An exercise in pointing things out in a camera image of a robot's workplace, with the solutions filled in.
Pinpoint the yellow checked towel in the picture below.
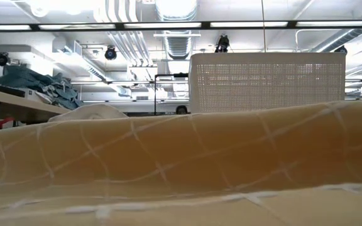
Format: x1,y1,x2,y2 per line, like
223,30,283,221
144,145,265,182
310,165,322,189
0,100,362,226

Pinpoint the white towel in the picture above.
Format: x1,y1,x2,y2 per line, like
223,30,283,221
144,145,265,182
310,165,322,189
48,103,128,123

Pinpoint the black thin metal stand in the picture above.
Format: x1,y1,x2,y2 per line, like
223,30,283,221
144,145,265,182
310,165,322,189
153,72,190,116

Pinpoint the white air vent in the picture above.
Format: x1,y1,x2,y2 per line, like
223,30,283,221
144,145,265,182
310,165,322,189
163,30,197,60

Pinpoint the white perforated plastic basket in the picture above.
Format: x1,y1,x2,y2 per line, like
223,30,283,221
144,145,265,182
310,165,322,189
189,52,347,114

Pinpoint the white box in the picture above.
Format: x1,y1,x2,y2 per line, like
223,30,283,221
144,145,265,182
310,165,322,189
23,87,55,104

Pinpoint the teal cloth pile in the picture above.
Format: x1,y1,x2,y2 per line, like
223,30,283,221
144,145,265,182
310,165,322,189
0,64,83,110

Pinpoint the wooden workbench with grey legs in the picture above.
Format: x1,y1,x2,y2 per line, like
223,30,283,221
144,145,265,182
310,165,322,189
0,87,70,126

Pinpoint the red clamp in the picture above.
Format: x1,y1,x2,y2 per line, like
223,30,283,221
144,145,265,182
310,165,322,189
0,117,15,131

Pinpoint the black hanging camera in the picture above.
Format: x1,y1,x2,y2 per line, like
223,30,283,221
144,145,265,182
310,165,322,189
214,33,231,53

